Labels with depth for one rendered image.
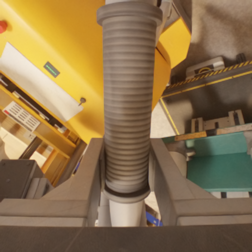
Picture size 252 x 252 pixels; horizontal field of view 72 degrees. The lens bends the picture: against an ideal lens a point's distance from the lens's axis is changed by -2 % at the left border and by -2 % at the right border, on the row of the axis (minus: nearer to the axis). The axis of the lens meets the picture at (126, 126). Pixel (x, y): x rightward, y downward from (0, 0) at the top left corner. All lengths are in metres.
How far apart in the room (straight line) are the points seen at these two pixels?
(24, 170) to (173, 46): 1.01
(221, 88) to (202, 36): 0.41
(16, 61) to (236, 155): 1.15
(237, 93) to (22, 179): 1.28
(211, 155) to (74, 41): 0.92
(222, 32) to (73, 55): 1.08
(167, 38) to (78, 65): 0.59
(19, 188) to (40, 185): 0.02
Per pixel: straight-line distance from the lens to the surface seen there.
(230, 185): 1.05
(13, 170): 0.29
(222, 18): 1.48
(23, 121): 0.91
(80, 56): 0.73
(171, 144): 1.07
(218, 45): 1.54
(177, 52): 1.15
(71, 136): 1.04
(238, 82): 1.32
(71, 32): 0.75
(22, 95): 1.15
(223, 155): 1.15
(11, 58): 0.86
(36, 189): 0.27
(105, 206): 0.19
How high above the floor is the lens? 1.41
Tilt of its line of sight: 42 degrees down
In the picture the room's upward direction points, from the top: 159 degrees counter-clockwise
